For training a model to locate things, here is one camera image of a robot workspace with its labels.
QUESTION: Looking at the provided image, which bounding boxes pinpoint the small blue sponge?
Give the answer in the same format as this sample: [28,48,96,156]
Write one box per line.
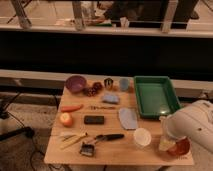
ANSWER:
[102,93,119,104]

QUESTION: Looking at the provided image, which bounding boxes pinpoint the person in dark clothes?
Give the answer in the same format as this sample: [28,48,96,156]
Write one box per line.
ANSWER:
[97,0,199,29]

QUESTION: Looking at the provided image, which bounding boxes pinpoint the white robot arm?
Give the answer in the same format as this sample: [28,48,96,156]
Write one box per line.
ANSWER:
[159,100,213,153]

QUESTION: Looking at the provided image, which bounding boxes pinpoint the red-brown bowl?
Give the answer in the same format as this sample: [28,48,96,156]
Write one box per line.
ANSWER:
[167,138,190,156]

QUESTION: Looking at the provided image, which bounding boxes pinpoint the yellow wooden utensil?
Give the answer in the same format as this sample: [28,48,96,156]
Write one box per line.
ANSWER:
[60,133,87,149]

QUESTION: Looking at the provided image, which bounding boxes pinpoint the light blue cup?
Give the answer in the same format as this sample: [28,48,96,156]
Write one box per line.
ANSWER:
[119,78,130,91]

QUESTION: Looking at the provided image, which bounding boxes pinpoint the dark red grapes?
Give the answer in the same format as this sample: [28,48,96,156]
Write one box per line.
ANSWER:
[83,82,103,97]

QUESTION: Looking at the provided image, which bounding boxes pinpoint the orange carrot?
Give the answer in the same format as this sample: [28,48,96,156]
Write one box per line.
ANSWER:
[60,104,83,112]

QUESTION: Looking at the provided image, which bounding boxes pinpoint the purple bowl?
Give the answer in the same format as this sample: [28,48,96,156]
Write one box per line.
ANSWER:
[65,75,87,93]

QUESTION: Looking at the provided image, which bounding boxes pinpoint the red yellow apple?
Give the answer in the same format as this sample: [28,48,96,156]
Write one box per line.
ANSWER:
[59,113,73,127]

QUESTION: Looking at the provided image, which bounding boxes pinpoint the green plastic tray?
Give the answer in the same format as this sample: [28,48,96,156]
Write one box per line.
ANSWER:
[133,76,181,120]

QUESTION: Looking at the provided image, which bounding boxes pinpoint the light blue cloth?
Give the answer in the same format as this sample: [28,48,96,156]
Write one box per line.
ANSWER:
[118,108,138,130]

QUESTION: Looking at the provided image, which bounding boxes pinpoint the thin dark skewer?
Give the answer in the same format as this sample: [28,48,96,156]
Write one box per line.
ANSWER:
[90,106,116,110]

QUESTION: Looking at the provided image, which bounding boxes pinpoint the black stand base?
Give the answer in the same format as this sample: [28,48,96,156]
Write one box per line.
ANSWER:
[0,99,35,141]

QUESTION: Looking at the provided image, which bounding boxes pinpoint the black rectangular block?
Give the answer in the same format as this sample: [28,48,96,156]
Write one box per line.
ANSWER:
[84,116,104,125]

